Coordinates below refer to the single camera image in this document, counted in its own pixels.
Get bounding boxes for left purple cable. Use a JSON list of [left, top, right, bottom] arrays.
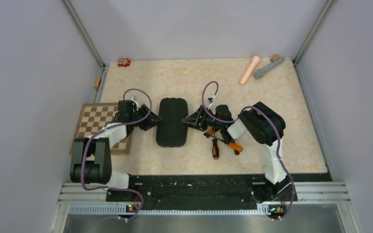
[[80, 88, 153, 222]]

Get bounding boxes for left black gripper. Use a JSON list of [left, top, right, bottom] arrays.
[[130, 104, 162, 131]]

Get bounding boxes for back wooden block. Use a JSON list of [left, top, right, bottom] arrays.
[[270, 54, 280, 62]]

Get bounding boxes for purple cable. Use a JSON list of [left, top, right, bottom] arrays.
[[201, 81, 296, 222], [80, 88, 153, 222]]

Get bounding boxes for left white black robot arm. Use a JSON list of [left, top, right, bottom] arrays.
[[69, 100, 163, 201]]

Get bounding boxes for grey toy microphone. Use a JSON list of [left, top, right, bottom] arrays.
[[254, 56, 285, 80]]

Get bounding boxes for left wooden block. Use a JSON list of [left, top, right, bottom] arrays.
[[93, 76, 102, 90]]

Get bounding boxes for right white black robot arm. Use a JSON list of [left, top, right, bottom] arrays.
[[182, 102, 296, 203]]

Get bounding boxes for orange handled pliers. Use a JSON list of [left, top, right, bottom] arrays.
[[203, 128, 217, 138]]

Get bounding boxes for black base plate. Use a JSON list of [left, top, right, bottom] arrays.
[[106, 173, 298, 211]]

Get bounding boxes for black plastic tool case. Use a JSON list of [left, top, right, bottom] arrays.
[[156, 98, 188, 148]]

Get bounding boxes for wooden chessboard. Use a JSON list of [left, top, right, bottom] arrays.
[[73, 102, 132, 156]]

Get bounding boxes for pink toy microphone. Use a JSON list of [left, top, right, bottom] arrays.
[[238, 54, 261, 86]]

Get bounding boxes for aluminium frame rail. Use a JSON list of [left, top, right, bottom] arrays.
[[51, 179, 361, 233]]

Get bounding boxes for red toy car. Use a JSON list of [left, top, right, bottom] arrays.
[[117, 58, 131, 67]]

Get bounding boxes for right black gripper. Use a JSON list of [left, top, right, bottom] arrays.
[[183, 104, 224, 131]]

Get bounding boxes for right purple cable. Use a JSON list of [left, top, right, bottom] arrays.
[[201, 81, 296, 222]]

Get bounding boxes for long orange handled screwdriver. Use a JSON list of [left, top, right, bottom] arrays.
[[215, 137, 243, 152]]

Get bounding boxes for wooden block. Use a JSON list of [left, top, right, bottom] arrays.
[[93, 76, 102, 90], [270, 54, 280, 62]]

